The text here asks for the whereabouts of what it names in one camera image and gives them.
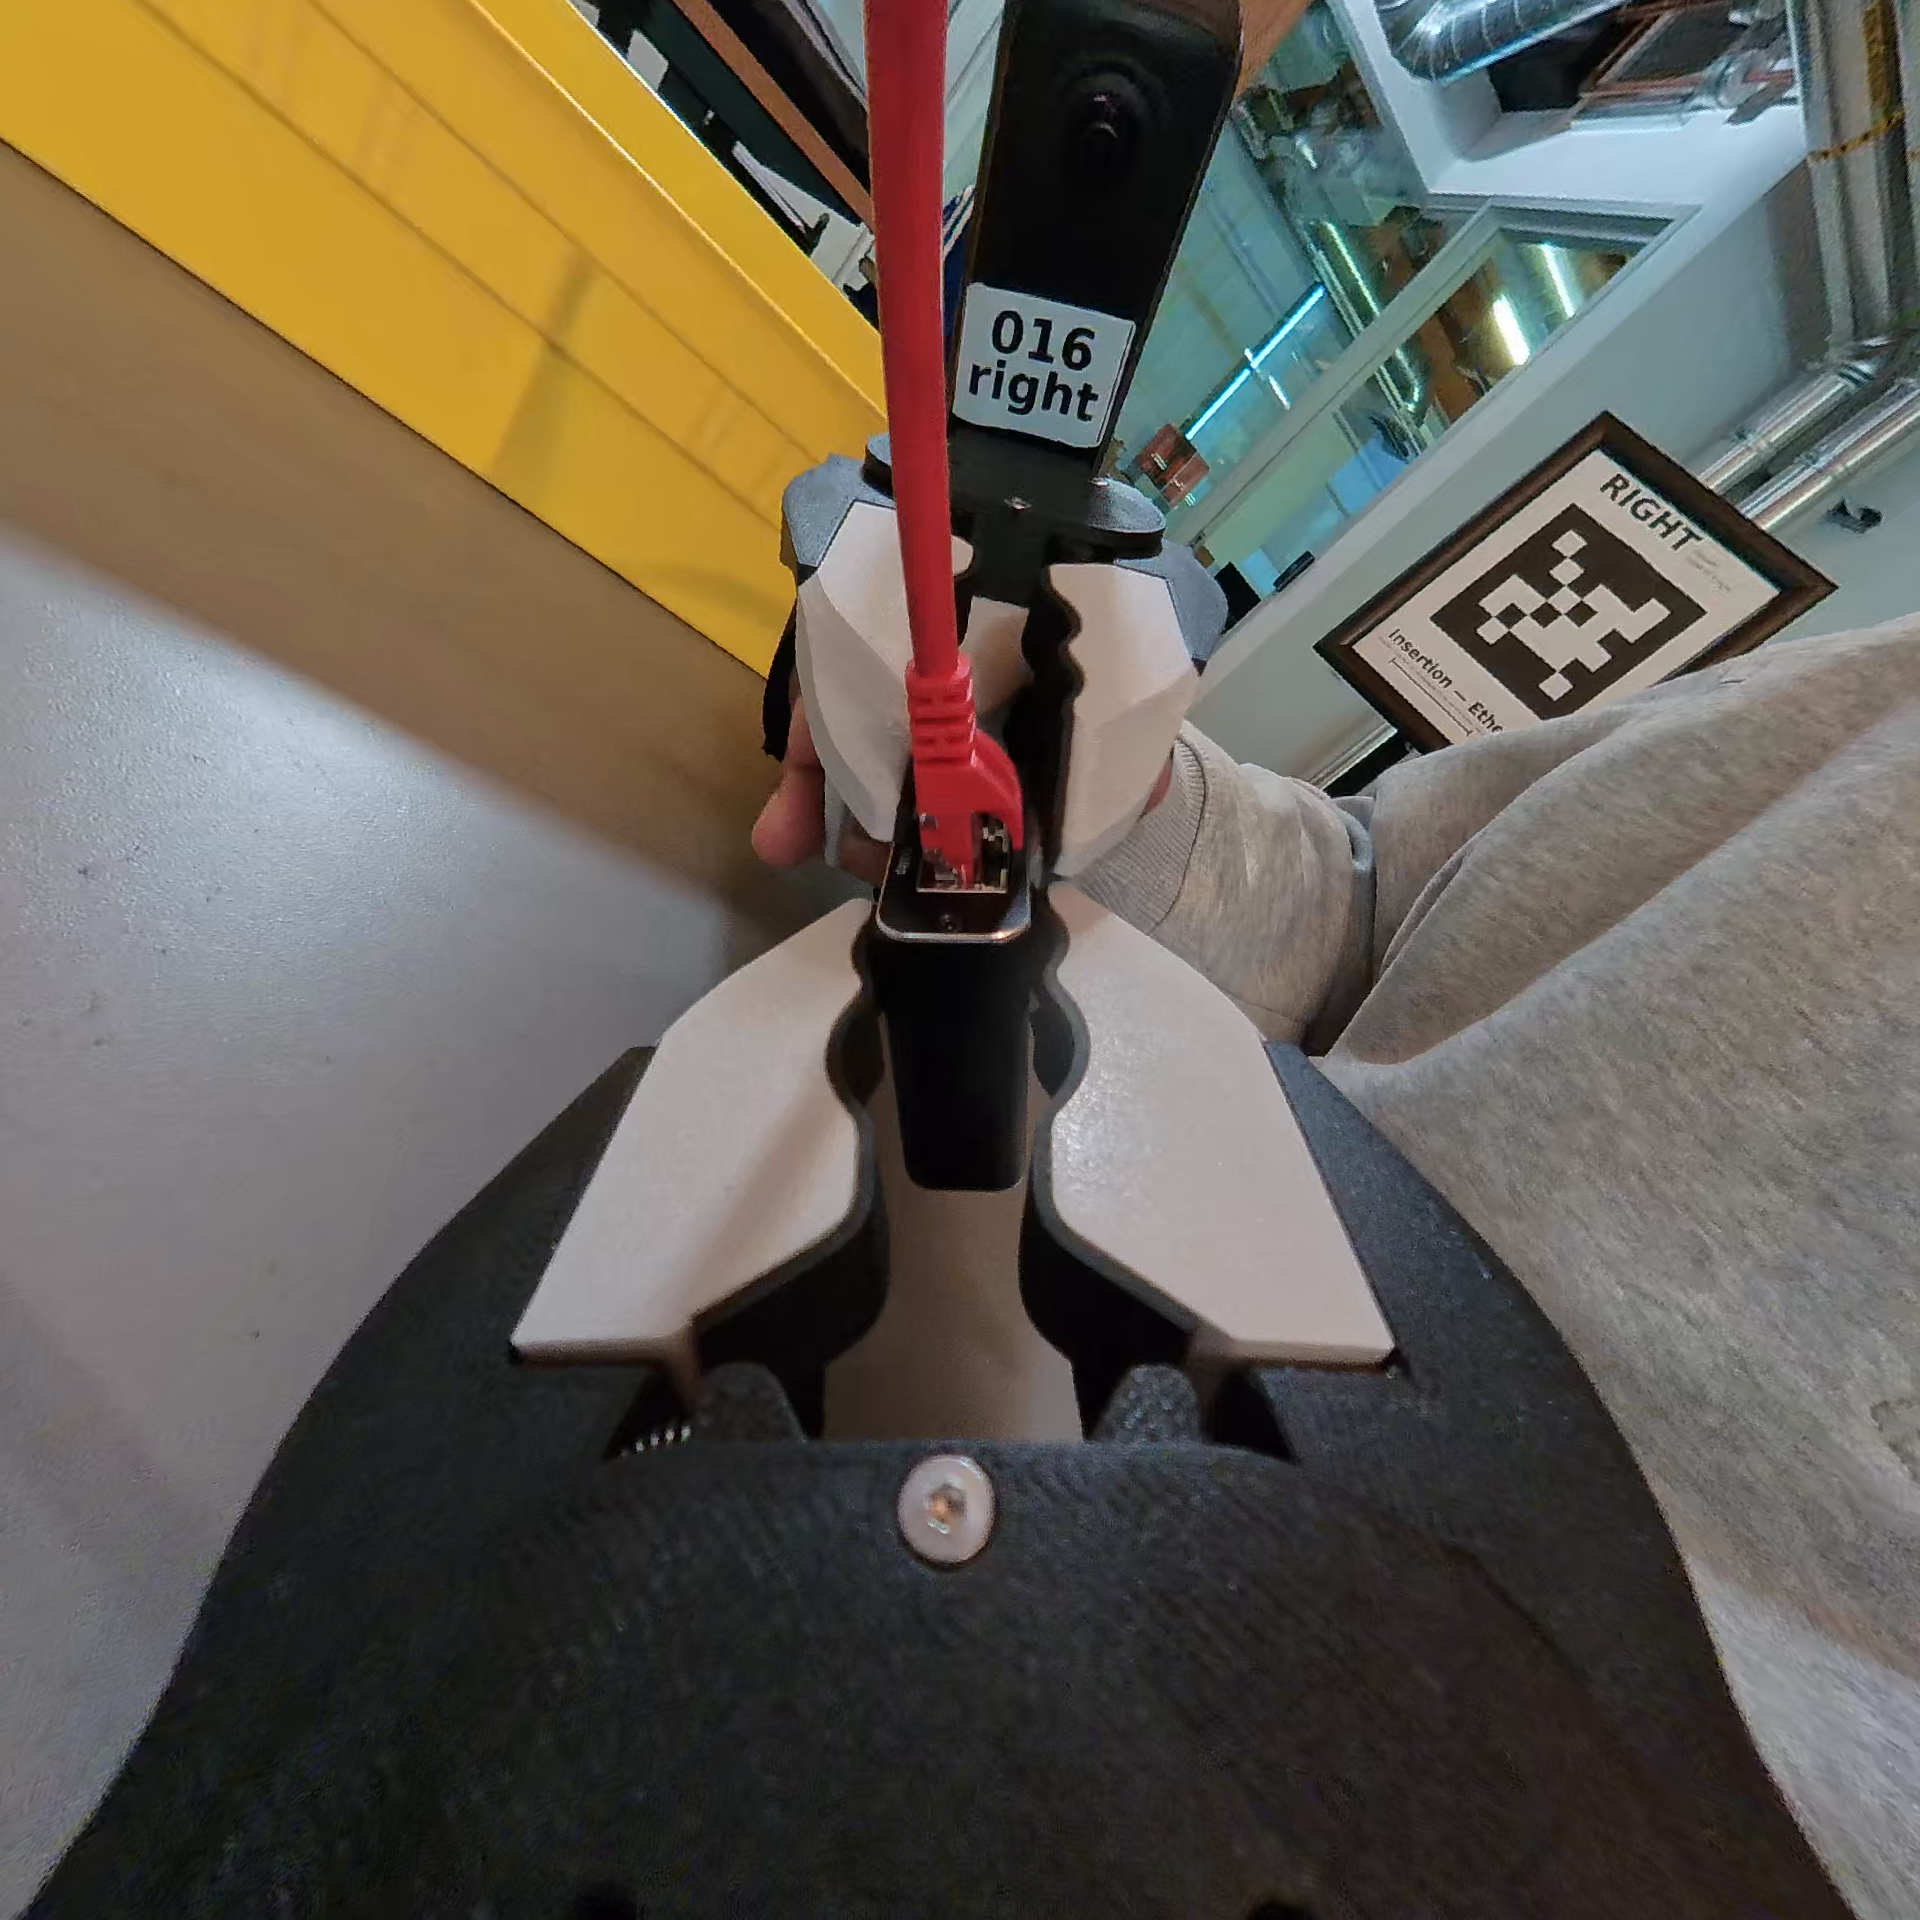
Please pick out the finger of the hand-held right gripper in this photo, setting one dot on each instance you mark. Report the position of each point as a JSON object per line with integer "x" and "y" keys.
{"x": 854, "y": 661}
{"x": 1132, "y": 692}

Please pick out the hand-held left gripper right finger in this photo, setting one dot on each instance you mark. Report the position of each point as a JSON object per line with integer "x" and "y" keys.
{"x": 1200, "y": 1184}

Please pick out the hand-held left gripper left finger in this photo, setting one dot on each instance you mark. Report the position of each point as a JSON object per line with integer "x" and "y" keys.
{"x": 705, "y": 1171}

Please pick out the black ethernet splitter box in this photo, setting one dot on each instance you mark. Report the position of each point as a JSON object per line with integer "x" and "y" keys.
{"x": 954, "y": 1051}

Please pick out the yellow plastic bin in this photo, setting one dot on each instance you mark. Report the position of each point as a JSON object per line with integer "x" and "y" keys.
{"x": 374, "y": 225}

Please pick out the person's right forearm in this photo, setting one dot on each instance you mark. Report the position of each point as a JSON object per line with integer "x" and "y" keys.
{"x": 1260, "y": 886}

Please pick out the person's right hand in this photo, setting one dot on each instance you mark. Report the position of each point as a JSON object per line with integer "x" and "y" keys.
{"x": 786, "y": 827}

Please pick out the framed marker sign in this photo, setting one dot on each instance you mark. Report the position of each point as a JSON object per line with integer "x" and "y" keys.
{"x": 1574, "y": 587}

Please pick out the person's grey sweatshirt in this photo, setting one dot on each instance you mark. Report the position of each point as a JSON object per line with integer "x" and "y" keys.
{"x": 1650, "y": 1051}

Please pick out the silver ventilation ducts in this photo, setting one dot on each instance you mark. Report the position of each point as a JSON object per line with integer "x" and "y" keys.
{"x": 1867, "y": 225}

